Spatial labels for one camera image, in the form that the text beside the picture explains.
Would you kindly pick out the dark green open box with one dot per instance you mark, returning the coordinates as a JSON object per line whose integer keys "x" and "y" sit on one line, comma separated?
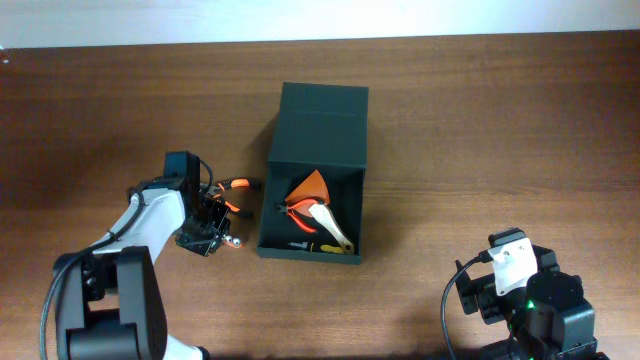
{"x": 324, "y": 128}

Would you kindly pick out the orange scraper wooden handle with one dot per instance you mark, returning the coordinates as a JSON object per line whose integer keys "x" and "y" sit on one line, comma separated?
{"x": 315, "y": 186}

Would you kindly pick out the small red cutting pliers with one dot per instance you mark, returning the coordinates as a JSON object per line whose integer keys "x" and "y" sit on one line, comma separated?
{"x": 296, "y": 210}

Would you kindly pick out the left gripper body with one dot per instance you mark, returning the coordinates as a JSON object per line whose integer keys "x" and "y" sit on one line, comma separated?
{"x": 201, "y": 234}

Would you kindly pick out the orange black long-nose pliers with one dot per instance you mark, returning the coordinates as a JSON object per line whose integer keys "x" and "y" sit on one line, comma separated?
{"x": 237, "y": 184}

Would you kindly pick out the orange socket bit rail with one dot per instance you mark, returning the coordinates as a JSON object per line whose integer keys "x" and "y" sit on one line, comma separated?
{"x": 232, "y": 241}

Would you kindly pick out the yellow black stubby screwdriver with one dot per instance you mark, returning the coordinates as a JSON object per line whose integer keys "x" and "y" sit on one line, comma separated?
{"x": 314, "y": 247}

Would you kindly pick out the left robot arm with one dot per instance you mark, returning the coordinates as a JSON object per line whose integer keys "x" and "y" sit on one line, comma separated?
{"x": 106, "y": 299}

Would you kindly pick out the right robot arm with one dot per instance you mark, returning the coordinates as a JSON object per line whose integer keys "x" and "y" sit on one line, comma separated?
{"x": 549, "y": 318}

